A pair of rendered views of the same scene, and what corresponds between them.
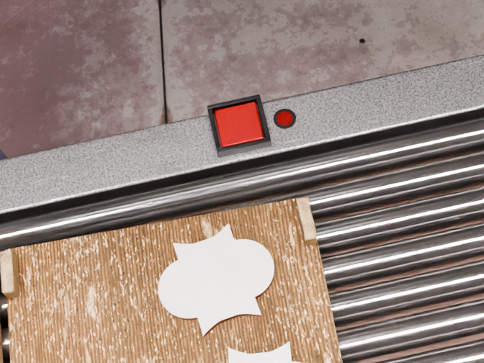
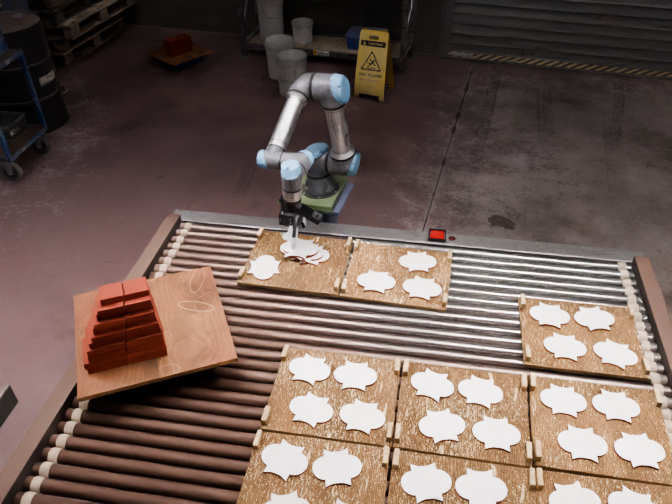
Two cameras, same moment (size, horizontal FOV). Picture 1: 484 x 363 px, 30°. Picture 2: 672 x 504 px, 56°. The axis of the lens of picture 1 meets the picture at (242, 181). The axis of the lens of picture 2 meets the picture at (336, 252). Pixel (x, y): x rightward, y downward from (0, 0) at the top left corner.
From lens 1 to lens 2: 176 cm
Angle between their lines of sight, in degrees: 28
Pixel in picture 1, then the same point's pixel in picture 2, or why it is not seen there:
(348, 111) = (473, 241)
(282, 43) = not seen: hidden behind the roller
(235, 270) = (424, 261)
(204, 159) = (423, 240)
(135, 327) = (389, 266)
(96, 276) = (381, 253)
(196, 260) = (413, 256)
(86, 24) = not seen: hidden behind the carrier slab
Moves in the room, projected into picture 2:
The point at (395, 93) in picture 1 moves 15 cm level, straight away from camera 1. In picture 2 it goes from (489, 241) to (502, 224)
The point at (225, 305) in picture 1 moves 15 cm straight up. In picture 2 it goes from (418, 267) to (420, 237)
